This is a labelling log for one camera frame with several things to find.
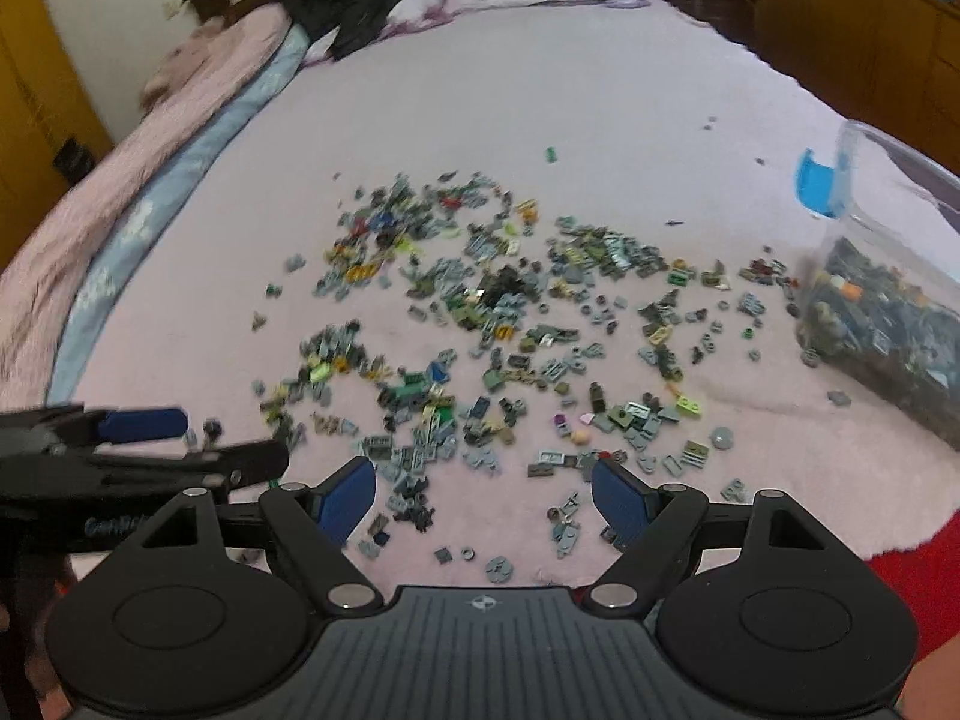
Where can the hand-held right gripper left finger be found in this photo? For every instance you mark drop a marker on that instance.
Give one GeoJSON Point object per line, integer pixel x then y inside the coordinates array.
{"type": "Point", "coordinates": [349, 501]}

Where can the black clothing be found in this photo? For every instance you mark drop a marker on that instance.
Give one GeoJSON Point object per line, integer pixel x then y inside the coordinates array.
{"type": "Point", "coordinates": [352, 7]}

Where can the red patterned sheet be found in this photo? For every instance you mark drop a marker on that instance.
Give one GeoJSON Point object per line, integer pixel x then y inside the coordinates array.
{"type": "Point", "coordinates": [922, 577]}

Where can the blue floral quilt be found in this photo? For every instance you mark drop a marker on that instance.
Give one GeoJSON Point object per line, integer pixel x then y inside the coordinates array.
{"type": "Point", "coordinates": [165, 195]}

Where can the pink checkered quilt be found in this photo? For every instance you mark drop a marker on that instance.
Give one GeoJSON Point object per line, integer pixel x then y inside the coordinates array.
{"type": "Point", "coordinates": [112, 180]}

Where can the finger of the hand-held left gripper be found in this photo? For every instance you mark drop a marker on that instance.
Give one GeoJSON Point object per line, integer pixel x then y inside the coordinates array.
{"type": "Point", "coordinates": [225, 463]}
{"type": "Point", "coordinates": [142, 425]}

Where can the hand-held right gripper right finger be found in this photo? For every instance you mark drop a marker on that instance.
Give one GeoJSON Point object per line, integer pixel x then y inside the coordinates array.
{"type": "Point", "coordinates": [619, 502]}

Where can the pink plush toy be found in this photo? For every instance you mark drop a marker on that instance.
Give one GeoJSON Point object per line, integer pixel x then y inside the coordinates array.
{"type": "Point", "coordinates": [180, 64]}

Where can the yellow wooden wardrobe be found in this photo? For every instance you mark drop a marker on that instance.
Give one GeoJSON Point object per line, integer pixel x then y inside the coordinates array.
{"type": "Point", "coordinates": [30, 90]}

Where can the clear plastic storage box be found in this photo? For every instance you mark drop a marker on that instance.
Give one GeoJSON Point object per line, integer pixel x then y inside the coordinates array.
{"type": "Point", "coordinates": [885, 315]}

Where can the wooden cabinet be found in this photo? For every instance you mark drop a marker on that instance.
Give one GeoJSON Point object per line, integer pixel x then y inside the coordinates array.
{"type": "Point", "coordinates": [885, 30]}

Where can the pile of small toy bricks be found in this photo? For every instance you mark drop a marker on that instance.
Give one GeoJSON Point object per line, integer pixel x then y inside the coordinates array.
{"type": "Point", "coordinates": [487, 300]}

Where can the pink fleece blanket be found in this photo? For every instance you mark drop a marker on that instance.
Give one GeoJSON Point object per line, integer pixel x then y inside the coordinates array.
{"type": "Point", "coordinates": [600, 90]}

